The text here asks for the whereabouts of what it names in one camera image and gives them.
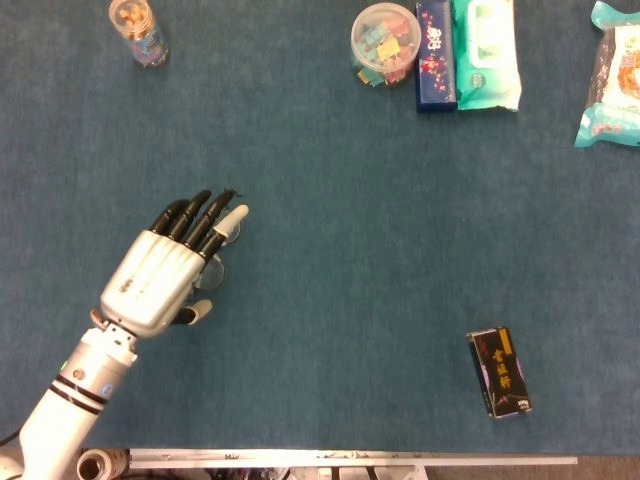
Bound brown tape roll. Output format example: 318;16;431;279
76;448;132;480

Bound aluminium rail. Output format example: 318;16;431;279
128;448;579;471

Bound green wet wipes pack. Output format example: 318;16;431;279
451;0;523;112

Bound dark blue rectangular box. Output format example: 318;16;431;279
415;0;459;114

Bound thin-framed eyeglasses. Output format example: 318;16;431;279
197;187;245;292

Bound teal packaged food bag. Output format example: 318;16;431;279
573;0;640;150

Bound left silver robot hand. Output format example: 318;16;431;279
98;187;251;340

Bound blue felt table cloth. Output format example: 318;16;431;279
0;0;640;456

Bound clear snack jar blue label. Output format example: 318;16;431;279
108;0;170;70

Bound black box gold lettering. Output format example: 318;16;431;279
466;326;533;420

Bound clear tub of binder clips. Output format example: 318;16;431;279
350;2;423;89

